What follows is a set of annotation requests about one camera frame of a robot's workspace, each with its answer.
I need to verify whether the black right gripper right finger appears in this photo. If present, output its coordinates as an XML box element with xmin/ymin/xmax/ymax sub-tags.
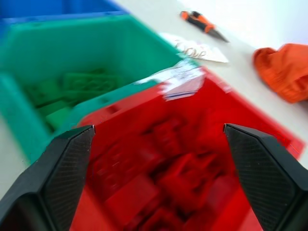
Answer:
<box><xmin>223</xmin><ymin>123</ymin><xmax>308</xmax><ymax>231</ymax></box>

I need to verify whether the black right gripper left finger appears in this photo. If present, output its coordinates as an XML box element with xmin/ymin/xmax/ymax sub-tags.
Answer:
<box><xmin>0</xmin><ymin>125</ymin><xmax>96</xmax><ymax>231</ymax></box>

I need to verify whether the red block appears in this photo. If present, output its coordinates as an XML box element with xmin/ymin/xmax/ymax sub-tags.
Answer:
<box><xmin>90</xmin><ymin>144</ymin><xmax>137</xmax><ymax>193</ymax></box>
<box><xmin>141</xmin><ymin>117</ymin><xmax>192</xmax><ymax>156</ymax></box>
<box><xmin>156</xmin><ymin>154</ymin><xmax>218</xmax><ymax>194</ymax></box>
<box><xmin>104</xmin><ymin>175</ymin><xmax>162</xmax><ymax>218</ymax></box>

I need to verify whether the green block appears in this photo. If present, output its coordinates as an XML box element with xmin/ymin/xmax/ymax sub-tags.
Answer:
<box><xmin>45</xmin><ymin>105</ymin><xmax>74</xmax><ymax>132</ymax></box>
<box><xmin>23</xmin><ymin>78</ymin><xmax>62</xmax><ymax>108</ymax></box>

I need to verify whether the red plastic bin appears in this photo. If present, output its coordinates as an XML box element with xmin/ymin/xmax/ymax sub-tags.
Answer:
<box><xmin>69</xmin><ymin>67</ymin><xmax>306</xmax><ymax>231</ymax></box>

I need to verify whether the orange cloth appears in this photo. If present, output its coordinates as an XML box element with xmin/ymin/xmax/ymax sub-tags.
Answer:
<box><xmin>252</xmin><ymin>43</ymin><xmax>308</xmax><ymax>104</ymax></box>

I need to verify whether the white label on bin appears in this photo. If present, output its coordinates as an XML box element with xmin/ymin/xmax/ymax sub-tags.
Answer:
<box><xmin>134</xmin><ymin>60</ymin><xmax>205</xmax><ymax>101</ymax></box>

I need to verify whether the white paper with writing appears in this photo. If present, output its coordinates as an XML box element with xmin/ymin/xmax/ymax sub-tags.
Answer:
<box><xmin>159</xmin><ymin>32</ymin><xmax>229</xmax><ymax>64</ymax></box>

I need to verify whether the green plastic bin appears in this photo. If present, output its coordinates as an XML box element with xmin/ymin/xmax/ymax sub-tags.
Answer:
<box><xmin>0</xmin><ymin>14</ymin><xmax>200</xmax><ymax>167</ymax></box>

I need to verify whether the orange black utility knife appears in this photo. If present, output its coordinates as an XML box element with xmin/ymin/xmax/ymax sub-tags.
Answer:
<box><xmin>180</xmin><ymin>10</ymin><xmax>230</xmax><ymax>43</ymax></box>

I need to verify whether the blue plastic bin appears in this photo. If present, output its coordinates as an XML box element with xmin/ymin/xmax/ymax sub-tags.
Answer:
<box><xmin>0</xmin><ymin>0</ymin><xmax>132</xmax><ymax>41</ymax></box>

